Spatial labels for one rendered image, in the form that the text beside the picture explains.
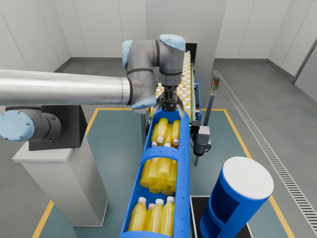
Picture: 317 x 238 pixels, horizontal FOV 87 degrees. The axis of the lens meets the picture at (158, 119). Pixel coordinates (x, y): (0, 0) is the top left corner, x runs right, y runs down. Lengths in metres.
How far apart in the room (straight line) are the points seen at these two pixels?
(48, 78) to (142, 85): 0.25
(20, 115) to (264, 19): 5.77
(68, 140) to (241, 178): 1.08
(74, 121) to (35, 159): 0.31
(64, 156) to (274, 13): 5.82
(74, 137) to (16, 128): 0.32
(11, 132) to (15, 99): 0.55
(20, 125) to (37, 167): 0.41
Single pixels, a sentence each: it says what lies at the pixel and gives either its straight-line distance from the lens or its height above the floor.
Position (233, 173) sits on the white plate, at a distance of 1.14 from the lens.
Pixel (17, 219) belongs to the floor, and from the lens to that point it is 2.50.
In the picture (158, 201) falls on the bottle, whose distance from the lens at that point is 0.91.
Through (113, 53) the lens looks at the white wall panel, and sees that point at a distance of 5.59.
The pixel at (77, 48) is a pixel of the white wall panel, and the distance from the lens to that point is 5.90.
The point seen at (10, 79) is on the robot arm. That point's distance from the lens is 0.50.
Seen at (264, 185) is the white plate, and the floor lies 1.04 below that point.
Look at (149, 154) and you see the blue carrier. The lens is 0.91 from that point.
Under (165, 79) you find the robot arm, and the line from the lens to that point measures 0.64.
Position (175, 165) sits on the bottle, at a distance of 0.95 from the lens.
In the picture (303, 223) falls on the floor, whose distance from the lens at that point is 2.53.
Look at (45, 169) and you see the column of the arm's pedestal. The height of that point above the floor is 0.97.
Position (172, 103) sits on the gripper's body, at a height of 1.53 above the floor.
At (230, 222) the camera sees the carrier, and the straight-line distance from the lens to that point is 1.37.
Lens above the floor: 1.91
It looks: 39 degrees down
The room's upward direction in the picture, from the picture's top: 1 degrees clockwise
